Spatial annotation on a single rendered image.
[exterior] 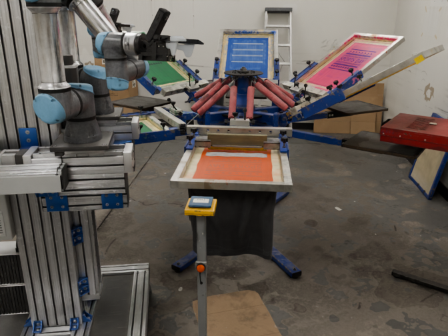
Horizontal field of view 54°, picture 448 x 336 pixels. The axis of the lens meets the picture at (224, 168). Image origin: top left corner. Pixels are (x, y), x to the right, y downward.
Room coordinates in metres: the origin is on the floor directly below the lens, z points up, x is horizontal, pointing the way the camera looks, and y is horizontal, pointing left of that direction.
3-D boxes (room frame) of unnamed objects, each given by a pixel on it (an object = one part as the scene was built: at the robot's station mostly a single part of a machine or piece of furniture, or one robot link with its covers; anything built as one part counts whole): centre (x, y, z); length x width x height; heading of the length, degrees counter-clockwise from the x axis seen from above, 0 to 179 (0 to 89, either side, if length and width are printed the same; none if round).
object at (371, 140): (3.01, -0.70, 0.91); 1.34 x 0.40 x 0.08; 56
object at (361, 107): (3.67, -0.75, 0.91); 1.34 x 0.40 x 0.08; 116
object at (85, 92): (1.75, 0.59, 1.42); 0.13 x 0.12 x 0.14; 162
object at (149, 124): (2.99, 0.67, 1.05); 1.08 x 0.61 x 0.23; 116
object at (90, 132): (1.76, 0.58, 1.31); 0.15 x 0.15 x 0.10
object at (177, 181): (2.33, -0.06, 0.97); 0.79 x 0.58 x 0.04; 176
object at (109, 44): (1.55, 0.38, 1.65); 0.11 x 0.08 x 0.09; 72
